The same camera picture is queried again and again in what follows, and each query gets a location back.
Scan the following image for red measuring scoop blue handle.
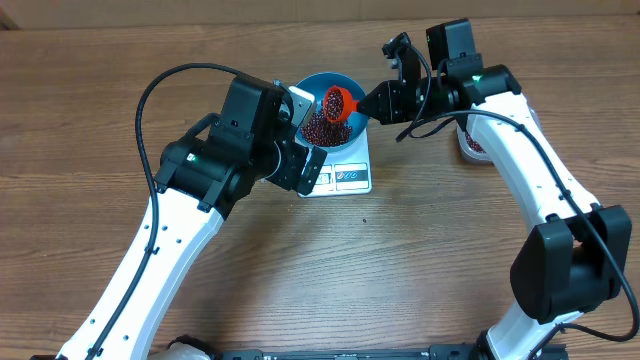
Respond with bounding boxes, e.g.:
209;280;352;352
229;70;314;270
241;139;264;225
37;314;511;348
322;86;358;123

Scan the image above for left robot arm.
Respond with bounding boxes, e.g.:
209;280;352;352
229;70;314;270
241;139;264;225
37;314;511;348
56;75;326;359

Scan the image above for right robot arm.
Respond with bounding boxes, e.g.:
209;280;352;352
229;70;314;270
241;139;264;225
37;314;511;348
357;19;639;359

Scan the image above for red beans in bowl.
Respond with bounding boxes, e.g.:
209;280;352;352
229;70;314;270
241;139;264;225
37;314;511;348
300;112;352;147

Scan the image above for white digital kitchen scale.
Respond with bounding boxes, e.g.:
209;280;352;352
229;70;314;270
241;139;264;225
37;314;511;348
307;130;373;198

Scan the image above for blue bowl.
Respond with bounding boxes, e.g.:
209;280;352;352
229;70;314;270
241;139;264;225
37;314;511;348
296;72;369;147

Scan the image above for clear plastic container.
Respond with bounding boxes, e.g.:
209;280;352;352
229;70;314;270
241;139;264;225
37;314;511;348
456;126;491;164

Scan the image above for red adzuki beans in container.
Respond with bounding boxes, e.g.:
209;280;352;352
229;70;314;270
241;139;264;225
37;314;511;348
465;132;484;154

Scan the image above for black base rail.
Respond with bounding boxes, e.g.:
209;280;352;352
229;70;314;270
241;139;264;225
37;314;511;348
164;334;569;360

